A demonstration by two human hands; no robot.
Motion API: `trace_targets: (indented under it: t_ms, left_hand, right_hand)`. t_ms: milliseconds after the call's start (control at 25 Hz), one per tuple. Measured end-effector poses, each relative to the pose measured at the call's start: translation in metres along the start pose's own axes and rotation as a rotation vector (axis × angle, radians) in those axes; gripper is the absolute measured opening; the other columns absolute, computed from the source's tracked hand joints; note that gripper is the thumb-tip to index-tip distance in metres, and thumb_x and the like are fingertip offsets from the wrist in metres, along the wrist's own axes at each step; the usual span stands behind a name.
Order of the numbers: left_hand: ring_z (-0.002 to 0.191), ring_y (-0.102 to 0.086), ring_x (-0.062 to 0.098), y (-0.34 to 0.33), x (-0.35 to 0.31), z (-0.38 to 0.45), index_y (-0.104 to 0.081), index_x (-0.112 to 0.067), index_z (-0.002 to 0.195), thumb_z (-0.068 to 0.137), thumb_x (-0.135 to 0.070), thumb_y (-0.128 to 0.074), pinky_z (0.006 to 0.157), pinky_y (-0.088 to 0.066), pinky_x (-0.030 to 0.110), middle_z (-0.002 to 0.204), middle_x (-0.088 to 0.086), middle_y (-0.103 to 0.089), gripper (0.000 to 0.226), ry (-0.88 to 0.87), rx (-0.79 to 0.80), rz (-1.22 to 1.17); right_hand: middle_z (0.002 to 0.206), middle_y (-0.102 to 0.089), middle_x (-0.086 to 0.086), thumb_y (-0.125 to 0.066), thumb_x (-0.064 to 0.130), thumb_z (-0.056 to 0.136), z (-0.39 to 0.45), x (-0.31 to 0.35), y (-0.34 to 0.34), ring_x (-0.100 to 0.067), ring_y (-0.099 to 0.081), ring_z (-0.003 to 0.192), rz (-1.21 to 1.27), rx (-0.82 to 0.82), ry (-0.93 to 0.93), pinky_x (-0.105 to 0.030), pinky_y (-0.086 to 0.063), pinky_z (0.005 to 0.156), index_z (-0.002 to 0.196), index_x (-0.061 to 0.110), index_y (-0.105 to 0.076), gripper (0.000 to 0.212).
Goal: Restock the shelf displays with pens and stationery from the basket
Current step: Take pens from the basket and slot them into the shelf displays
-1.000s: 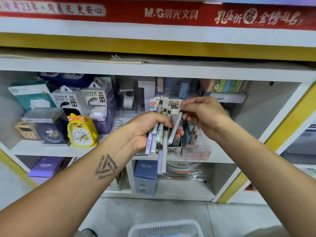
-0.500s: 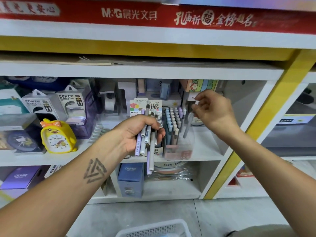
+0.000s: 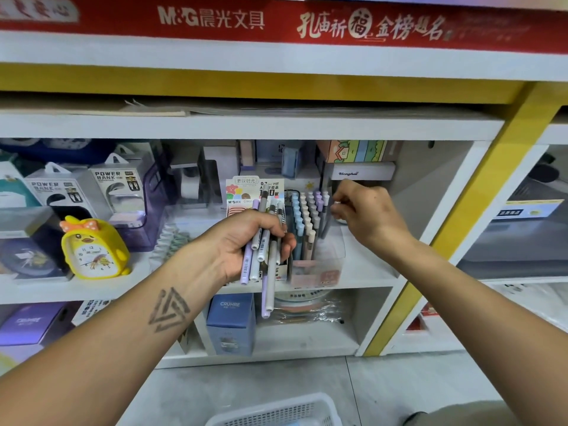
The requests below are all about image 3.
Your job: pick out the white hanging accessory box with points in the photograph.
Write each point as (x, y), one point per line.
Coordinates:
(60, 190)
(117, 184)

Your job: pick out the bundle of lilac grey packets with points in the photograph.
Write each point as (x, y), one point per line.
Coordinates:
(268, 293)

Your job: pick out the blue small carton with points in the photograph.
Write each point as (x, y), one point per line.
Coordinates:
(231, 325)

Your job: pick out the white long box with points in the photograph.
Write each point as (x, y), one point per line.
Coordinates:
(364, 171)

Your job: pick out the white refill display box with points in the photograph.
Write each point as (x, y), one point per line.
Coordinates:
(240, 190)

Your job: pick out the red white flat box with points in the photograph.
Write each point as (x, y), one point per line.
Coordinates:
(422, 319)

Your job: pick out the white tall box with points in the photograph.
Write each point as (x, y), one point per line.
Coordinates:
(220, 162)

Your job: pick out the flat cardboard sheets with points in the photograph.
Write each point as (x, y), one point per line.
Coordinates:
(355, 108)

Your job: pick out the clear pink label box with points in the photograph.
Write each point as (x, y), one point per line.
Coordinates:
(318, 272)

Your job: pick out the teal white box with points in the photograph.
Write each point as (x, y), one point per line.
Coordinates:
(16, 186)

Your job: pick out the clear boxed dark clock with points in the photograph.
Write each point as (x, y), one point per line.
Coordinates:
(31, 248)

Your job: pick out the clear plastic tray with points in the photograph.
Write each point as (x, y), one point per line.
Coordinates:
(170, 245)

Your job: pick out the blue printed box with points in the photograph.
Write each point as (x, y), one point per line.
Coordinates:
(444, 1)

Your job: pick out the stack of wrapped discs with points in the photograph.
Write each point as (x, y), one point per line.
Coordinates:
(302, 308)

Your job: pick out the white plastic basket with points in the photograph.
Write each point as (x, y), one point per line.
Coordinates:
(266, 409)

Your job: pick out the person's right hand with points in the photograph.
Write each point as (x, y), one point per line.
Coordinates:
(373, 217)

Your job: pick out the tape dispenser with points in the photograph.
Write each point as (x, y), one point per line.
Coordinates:
(186, 180)

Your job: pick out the plastic wrapped items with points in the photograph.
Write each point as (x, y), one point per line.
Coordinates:
(537, 306)

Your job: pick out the person's left forearm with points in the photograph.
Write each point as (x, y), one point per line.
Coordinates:
(93, 364)

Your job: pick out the red banner strip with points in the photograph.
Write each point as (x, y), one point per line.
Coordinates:
(133, 22)

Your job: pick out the grey digital clock box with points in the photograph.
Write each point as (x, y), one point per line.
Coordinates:
(280, 159)

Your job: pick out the pastel sticky notes pack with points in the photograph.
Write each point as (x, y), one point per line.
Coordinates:
(359, 151)

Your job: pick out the yellow alarm clock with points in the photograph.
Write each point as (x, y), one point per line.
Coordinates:
(95, 251)

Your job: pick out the person's right forearm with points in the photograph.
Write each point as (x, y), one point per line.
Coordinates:
(484, 332)

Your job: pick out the person's left hand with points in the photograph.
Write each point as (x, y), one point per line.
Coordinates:
(226, 248)

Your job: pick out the purple box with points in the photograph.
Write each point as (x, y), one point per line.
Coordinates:
(31, 328)

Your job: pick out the white shelf with yellow trim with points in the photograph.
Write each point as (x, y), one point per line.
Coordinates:
(293, 127)

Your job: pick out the purple translucent container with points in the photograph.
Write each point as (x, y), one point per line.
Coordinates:
(155, 228)

